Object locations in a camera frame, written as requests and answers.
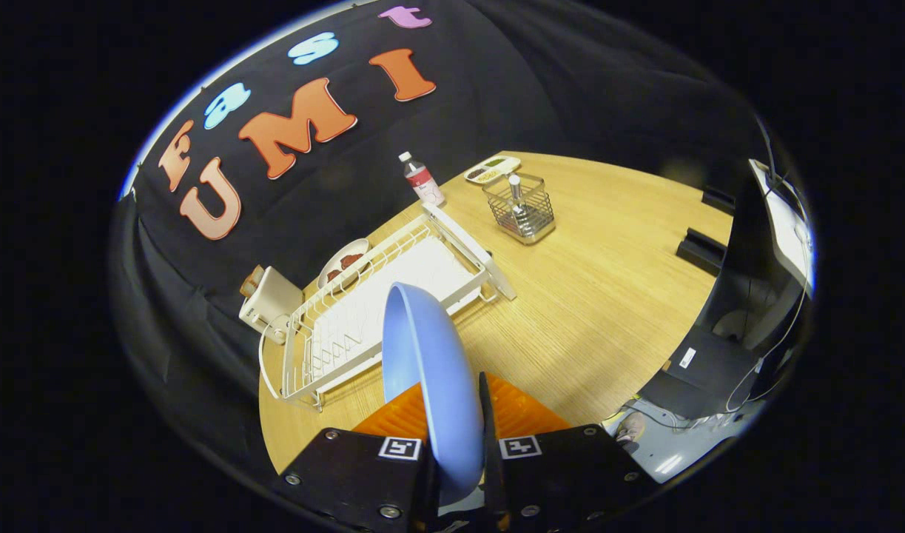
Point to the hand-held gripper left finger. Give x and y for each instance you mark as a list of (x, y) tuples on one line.
[(348, 474)]

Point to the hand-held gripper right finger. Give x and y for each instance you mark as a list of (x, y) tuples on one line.
[(485, 418)]

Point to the blue plate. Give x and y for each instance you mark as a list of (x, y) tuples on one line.
[(430, 370)]

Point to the silver spoon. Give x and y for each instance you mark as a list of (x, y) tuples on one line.
[(515, 189)]

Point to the white toaster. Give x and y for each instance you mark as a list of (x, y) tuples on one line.
[(274, 300)]

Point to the brown meat piece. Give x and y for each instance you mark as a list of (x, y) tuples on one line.
[(348, 261)]

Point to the brown toast slice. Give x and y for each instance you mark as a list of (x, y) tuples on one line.
[(251, 281)]

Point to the white bowl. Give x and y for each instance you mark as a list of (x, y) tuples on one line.
[(345, 246)]

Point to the clear bottle with red label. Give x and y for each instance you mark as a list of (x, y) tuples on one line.
[(425, 185)]

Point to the white divided snack tray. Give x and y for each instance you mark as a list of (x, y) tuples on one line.
[(493, 169)]

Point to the white flat panel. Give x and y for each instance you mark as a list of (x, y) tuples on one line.
[(785, 222)]

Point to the black bracket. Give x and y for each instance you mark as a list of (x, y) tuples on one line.
[(718, 200), (700, 252)]

